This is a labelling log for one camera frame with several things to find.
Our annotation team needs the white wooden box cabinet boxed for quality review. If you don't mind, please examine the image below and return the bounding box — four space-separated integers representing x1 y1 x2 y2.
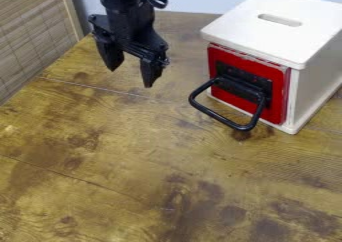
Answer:
201 0 342 134

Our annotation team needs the red drawer front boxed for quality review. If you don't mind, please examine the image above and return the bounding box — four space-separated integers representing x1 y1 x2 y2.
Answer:
207 43 291 125

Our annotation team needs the black metal drawer handle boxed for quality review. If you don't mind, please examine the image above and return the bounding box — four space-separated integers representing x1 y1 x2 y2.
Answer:
187 76 269 132

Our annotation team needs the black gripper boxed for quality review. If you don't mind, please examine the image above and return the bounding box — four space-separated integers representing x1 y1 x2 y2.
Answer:
88 2 169 88

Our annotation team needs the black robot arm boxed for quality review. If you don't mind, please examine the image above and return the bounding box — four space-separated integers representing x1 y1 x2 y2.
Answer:
88 0 169 88

